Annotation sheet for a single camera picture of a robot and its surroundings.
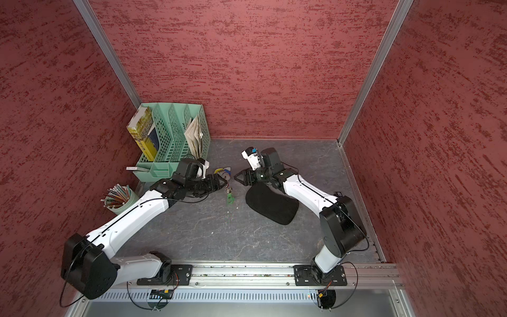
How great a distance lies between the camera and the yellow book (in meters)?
0.93

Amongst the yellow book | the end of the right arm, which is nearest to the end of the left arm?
the end of the right arm

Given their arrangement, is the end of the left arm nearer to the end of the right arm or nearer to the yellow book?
the end of the right arm
